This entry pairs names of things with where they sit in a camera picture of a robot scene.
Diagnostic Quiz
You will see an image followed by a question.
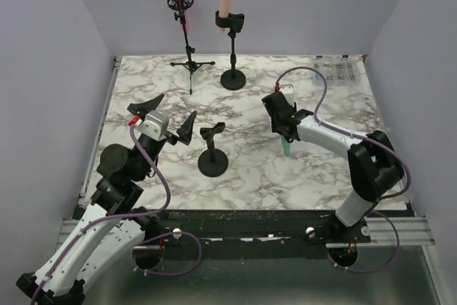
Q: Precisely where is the green microphone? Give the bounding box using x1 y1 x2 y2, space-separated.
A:
281 136 291 157

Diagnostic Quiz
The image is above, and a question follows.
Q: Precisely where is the short round-base mic stand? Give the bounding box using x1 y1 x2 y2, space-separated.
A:
198 122 229 178

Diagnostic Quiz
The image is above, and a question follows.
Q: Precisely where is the tall round-base mic stand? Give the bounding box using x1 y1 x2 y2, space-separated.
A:
215 11 246 91

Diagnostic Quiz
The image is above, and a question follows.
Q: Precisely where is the tripod mic stand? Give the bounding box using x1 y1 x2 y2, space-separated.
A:
167 0 216 94

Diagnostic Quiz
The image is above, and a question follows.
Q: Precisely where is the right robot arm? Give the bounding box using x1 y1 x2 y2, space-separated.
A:
262 91 405 242

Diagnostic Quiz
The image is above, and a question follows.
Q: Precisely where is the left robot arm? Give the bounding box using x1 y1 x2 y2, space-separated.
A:
16 94 197 304

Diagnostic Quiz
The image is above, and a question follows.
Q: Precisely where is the clear plastic parts box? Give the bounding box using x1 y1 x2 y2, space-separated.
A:
312 55 361 86

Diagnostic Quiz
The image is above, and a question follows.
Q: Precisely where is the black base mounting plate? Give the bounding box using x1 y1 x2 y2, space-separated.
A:
73 206 372 261

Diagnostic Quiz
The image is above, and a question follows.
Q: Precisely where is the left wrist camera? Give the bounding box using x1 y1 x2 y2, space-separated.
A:
136 110 169 141

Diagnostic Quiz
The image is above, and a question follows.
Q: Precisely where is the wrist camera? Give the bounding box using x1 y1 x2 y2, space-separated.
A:
136 110 169 141
275 84 296 108

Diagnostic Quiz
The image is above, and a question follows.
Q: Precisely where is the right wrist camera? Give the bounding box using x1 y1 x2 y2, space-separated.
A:
275 84 296 108

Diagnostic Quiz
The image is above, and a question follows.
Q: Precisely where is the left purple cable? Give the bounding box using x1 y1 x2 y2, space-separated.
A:
30 116 203 305

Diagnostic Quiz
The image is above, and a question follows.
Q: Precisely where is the purple cable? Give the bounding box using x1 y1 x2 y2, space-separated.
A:
274 66 411 274
30 116 203 305

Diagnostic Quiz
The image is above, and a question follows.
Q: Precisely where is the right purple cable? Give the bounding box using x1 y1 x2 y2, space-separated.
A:
274 66 411 274

